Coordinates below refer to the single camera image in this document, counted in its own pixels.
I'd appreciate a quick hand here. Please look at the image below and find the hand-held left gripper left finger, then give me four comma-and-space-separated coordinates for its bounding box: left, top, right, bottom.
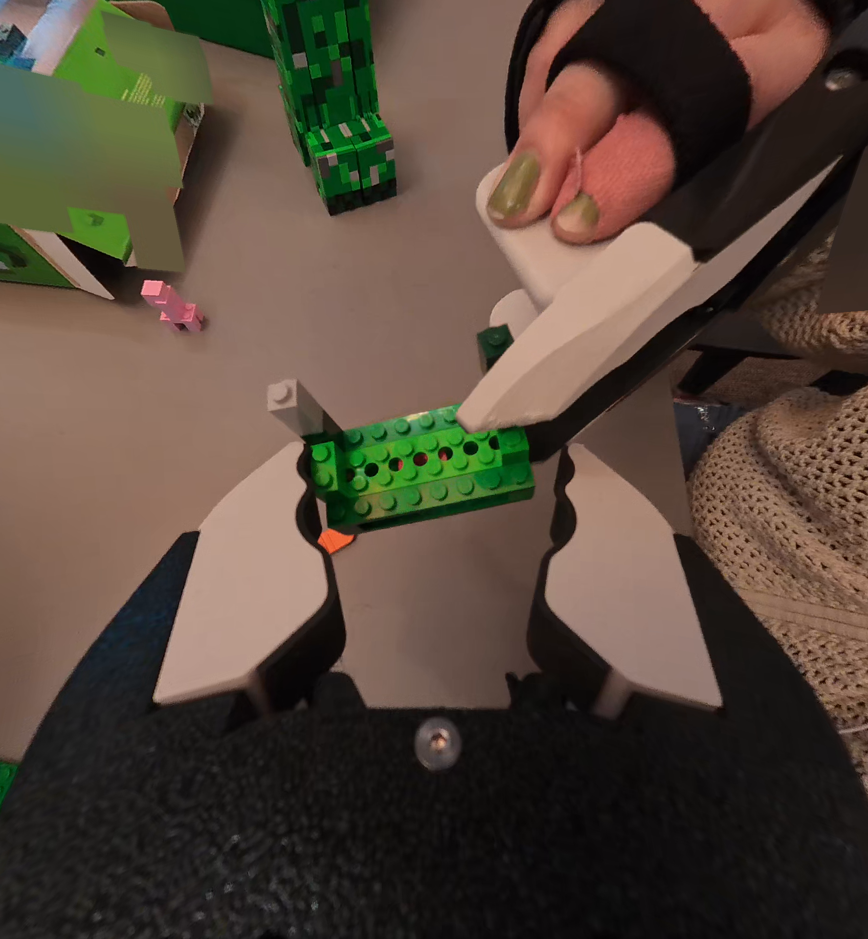
152, 442, 347, 716

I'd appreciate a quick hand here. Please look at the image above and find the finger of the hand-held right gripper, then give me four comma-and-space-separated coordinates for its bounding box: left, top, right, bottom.
456, 156, 846, 435
528, 314, 708, 465

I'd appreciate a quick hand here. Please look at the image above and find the pink lego pig figure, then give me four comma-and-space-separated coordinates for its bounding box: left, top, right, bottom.
140, 280, 205, 335

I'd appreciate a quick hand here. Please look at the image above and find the person's right hand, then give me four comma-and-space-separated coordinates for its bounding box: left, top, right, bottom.
487, 0, 832, 246

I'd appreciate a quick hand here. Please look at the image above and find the green lego creeper figure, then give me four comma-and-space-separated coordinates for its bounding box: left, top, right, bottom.
261, 0, 398, 217

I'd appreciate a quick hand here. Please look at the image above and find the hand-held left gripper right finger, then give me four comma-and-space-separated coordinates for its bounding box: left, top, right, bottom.
526, 444, 724, 720

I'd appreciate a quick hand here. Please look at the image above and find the green lego set box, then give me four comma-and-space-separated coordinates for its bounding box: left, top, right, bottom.
0, 0, 215, 298

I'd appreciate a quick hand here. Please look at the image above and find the person's right forearm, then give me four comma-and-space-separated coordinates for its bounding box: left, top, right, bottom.
749, 242, 868, 379

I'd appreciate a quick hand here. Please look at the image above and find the green lego assembly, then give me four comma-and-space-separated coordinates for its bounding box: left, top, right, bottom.
267, 323, 536, 533

